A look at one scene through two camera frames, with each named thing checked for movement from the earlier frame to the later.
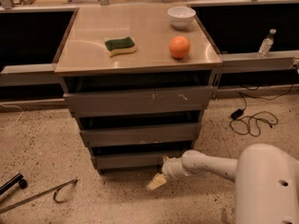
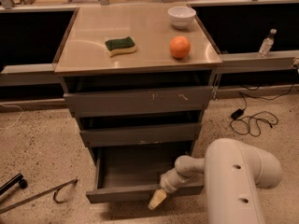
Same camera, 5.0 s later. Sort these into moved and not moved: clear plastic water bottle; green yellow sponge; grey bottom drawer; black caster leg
Moved: grey bottom drawer
Not moved: clear plastic water bottle; green yellow sponge; black caster leg
